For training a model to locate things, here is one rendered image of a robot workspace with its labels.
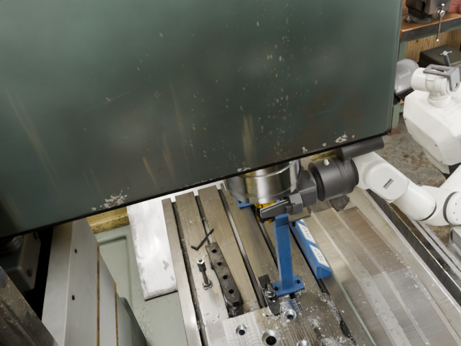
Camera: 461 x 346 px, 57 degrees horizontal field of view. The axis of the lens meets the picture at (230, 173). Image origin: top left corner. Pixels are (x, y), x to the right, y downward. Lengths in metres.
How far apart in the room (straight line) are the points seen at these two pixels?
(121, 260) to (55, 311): 1.24
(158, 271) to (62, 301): 1.01
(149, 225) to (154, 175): 1.30
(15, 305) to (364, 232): 1.42
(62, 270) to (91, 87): 0.47
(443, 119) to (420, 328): 0.68
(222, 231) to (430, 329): 0.77
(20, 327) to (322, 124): 0.55
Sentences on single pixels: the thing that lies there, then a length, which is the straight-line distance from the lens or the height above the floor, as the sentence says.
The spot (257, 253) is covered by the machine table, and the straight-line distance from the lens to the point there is 1.53.
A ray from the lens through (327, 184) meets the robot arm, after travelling 0.89.
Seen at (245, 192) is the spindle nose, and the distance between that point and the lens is 0.80.
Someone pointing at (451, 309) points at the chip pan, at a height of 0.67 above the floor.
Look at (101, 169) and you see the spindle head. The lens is 0.65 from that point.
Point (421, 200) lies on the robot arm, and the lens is 1.06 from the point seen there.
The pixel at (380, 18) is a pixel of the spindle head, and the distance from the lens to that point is 0.66.
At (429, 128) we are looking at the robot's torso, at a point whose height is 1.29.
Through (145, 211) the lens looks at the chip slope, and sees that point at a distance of 1.98.
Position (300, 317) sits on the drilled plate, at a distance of 1.26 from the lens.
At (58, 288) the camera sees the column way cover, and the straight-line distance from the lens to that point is 0.92.
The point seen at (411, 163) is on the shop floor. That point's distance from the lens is 3.40.
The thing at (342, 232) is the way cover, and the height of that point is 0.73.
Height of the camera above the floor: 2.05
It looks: 38 degrees down
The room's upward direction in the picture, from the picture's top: 11 degrees counter-clockwise
